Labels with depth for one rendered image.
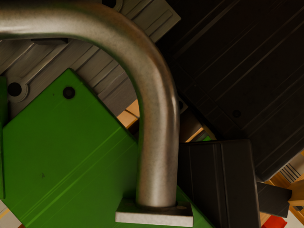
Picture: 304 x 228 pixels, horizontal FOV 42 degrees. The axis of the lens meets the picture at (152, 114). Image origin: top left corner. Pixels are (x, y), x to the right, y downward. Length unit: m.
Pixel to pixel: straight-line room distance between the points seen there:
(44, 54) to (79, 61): 0.03
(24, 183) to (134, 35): 0.15
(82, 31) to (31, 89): 0.09
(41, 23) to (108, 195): 0.14
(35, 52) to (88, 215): 0.14
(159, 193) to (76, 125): 0.09
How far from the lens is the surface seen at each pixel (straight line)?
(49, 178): 0.33
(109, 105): 0.93
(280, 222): 4.28
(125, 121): 1.17
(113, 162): 0.32
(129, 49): 0.28
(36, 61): 0.36
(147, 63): 0.28
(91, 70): 0.34
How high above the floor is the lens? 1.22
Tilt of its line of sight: 15 degrees down
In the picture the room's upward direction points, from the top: 139 degrees clockwise
